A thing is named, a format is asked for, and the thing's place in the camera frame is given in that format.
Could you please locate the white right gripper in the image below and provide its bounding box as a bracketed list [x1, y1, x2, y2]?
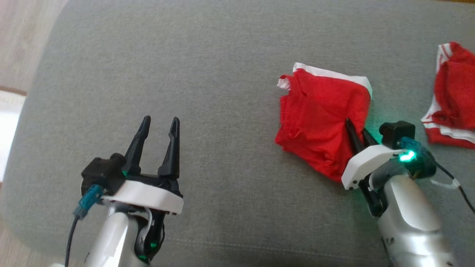
[341, 118, 409, 190]

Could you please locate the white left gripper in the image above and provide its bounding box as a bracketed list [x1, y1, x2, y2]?
[102, 116, 184, 215]

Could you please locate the red garment with white trim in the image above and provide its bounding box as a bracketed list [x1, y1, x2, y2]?
[275, 62, 373, 183]

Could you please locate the red jersey with letter print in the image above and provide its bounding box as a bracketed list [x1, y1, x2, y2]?
[421, 42, 475, 149]

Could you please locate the large grey sofa seat cushion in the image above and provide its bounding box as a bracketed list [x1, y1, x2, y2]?
[0, 0, 475, 267]

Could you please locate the white rug with brown edge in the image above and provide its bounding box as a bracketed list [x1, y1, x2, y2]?
[0, 87, 27, 182]

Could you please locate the right camera cable teal plug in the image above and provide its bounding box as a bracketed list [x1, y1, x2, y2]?
[399, 137, 475, 215]

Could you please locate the camera cable teal plug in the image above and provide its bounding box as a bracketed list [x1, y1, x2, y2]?
[65, 184, 102, 267]
[399, 137, 475, 215]

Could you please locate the left camera cable teal plug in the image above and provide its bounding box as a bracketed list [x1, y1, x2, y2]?
[65, 184, 102, 267]

